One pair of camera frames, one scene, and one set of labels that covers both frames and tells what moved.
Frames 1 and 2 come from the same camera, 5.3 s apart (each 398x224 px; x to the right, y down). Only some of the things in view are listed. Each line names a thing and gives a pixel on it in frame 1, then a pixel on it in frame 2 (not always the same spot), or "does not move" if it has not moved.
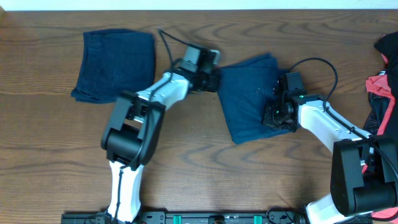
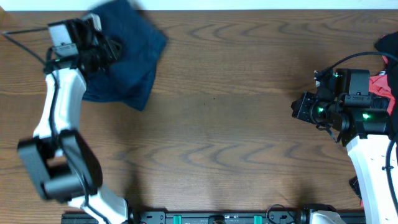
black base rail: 291,217 does not move
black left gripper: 210,81 → 109,49
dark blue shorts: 245,88 → 129,78
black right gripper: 267,118 → 302,111
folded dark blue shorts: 114,62 does not move
